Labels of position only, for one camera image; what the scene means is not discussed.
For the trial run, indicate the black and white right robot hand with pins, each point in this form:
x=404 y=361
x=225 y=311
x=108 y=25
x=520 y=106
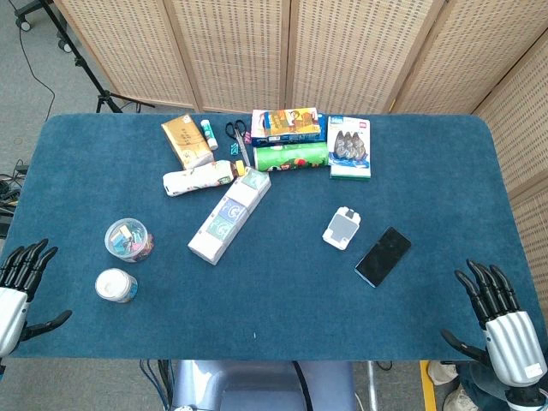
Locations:
x=514 y=347

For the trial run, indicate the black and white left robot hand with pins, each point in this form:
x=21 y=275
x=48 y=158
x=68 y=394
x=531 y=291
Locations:
x=13 y=299

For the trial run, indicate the black smartphone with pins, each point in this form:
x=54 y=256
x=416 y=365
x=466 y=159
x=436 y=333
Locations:
x=382 y=257

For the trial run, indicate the black tripod stand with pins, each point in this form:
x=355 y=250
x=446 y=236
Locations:
x=105 y=99

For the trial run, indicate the black wheeled stand base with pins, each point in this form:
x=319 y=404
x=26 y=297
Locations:
x=24 y=23

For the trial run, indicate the white sneaker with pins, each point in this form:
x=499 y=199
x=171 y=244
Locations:
x=442 y=373
x=458 y=400

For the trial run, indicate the white lidded jar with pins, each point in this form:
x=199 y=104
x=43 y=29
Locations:
x=113 y=286

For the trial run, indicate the clear jar of binder clips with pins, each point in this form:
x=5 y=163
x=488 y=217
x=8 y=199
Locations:
x=128 y=240

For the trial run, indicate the metal table leg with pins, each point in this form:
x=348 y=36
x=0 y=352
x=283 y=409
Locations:
x=372 y=385

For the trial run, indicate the white floral fabric pouch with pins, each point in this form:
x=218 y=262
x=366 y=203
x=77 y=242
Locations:
x=190 y=180

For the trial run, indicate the long white box blue squares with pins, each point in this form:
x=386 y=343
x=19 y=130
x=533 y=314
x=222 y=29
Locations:
x=229 y=214

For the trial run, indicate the gold tissue pack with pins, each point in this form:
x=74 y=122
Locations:
x=186 y=139

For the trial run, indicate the blue table mat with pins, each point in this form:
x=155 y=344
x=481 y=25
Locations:
x=278 y=299

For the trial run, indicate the tea bottle with yellow cap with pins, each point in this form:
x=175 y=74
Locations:
x=229 y=171

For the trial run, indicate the white glue stick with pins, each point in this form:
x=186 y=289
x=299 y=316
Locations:
x=209 y=134

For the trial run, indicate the blue-grey robot torso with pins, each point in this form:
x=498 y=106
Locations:
x=257 y=385

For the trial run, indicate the correction tape blister pack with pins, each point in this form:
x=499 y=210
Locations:
x=349 y=143

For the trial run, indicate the teal binder clip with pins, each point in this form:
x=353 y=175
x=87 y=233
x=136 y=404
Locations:
x=234 y=148

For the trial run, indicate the green cartoon cylinder case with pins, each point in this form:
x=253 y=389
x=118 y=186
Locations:
x=291 y=157

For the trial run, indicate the blue flat box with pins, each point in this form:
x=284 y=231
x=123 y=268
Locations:
x=299 y=138

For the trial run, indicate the colourful cartoon picture box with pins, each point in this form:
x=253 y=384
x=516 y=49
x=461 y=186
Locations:
x=287 y=121

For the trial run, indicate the woven wooden folding screen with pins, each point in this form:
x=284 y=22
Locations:
x=240 y=51

